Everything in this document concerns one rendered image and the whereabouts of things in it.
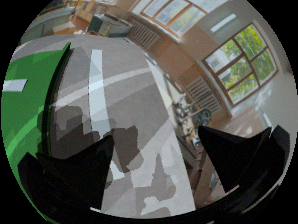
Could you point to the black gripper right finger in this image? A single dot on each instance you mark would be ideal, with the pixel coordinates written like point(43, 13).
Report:
point(230, 154)

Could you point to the green flat mat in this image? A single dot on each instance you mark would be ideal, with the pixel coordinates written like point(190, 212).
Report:
point(19, 110)

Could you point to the light grey flat bar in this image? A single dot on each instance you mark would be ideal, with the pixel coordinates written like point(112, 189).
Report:
point(14, 85)
point(98, 116)

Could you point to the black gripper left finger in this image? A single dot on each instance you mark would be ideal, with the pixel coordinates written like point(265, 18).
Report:
point(85, 173)

